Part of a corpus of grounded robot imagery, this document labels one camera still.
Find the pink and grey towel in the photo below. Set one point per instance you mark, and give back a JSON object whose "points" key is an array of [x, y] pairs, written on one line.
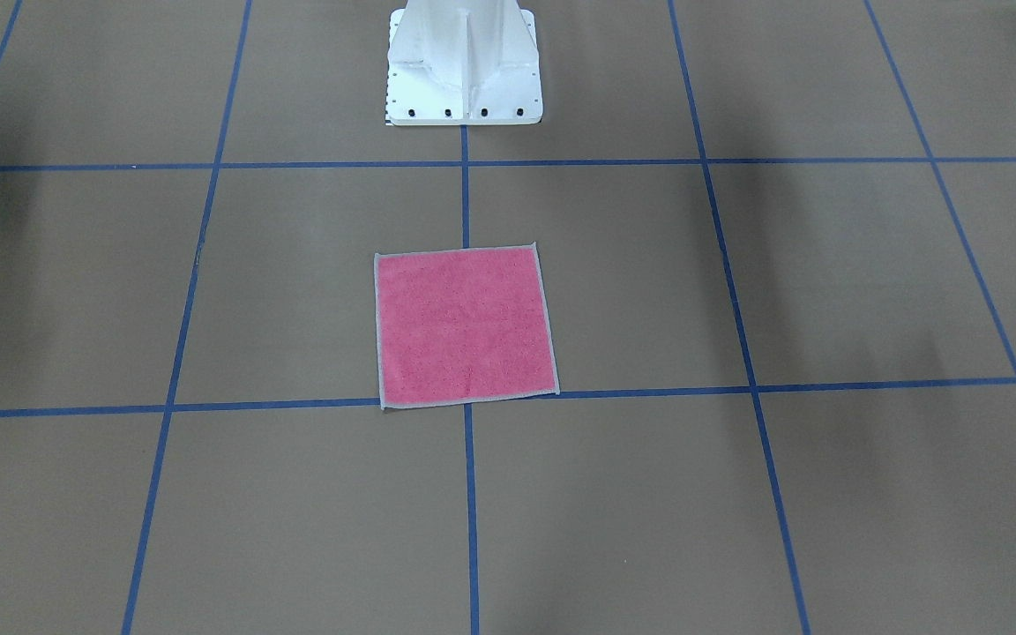
{"points": [[462, 326]]}

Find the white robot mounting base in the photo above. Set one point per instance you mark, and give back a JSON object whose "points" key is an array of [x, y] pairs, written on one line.
{"points": [[463, 63]]}

